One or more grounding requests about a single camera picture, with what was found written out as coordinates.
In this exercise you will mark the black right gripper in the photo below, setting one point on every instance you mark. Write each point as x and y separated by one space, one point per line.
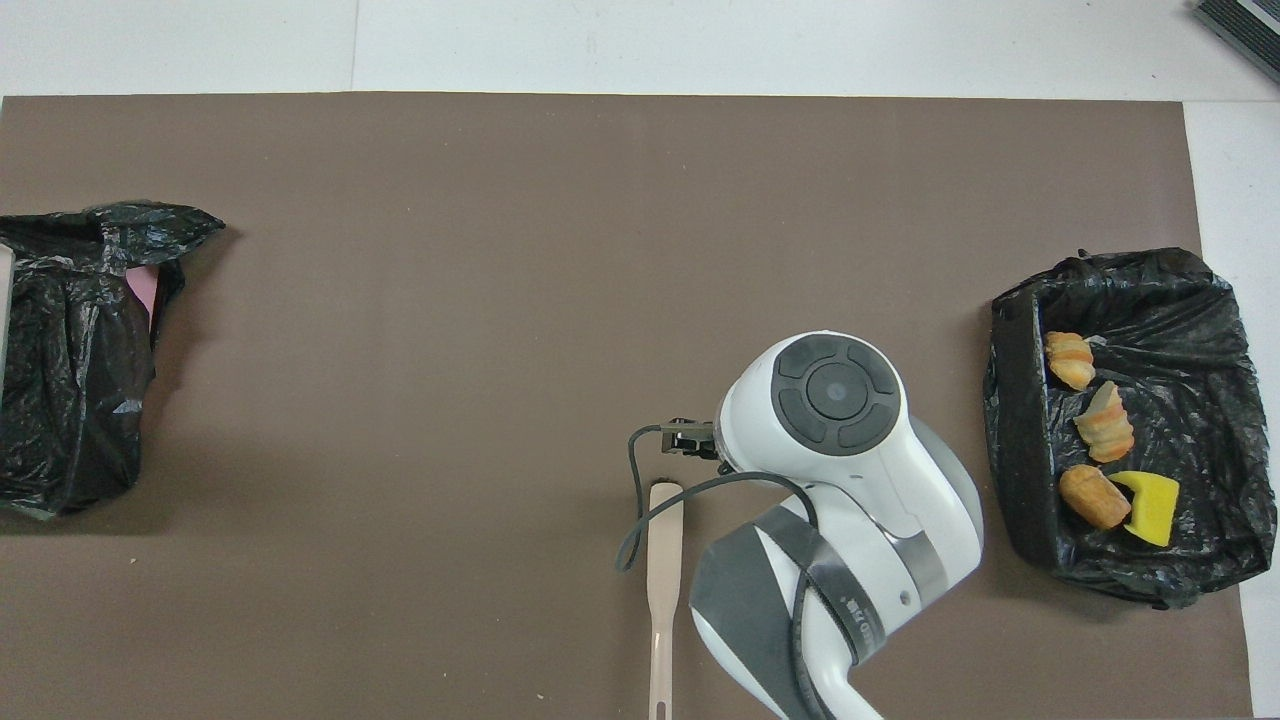
692 438

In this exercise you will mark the orange striped croissant piece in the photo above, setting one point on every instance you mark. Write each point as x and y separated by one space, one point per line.
1070 358

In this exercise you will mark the brown croquette bread roll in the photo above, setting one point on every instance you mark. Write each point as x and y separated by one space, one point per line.
1095 497

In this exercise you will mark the pale flaky croissant piece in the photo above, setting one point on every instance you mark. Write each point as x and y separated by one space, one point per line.
1105 425

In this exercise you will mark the green and yellow sponge piece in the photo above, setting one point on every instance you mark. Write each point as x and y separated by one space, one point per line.
1150 505

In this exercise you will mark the beige plastic dustpan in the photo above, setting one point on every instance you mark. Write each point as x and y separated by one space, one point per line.
4 320

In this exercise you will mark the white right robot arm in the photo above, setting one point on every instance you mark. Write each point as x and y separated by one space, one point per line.
850 470

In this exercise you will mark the black trash bag lined bin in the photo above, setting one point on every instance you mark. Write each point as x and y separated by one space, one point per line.
1200 330

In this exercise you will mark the pink plastic bin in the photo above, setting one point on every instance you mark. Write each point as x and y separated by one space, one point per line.
147 290

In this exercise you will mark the crumpled black trash bag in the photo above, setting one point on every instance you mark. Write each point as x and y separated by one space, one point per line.
60 430

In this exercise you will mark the brown table mat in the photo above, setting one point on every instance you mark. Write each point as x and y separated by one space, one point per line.
400 150

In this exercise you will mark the dark ribbed grille panel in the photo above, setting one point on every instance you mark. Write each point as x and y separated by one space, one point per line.
1250 25

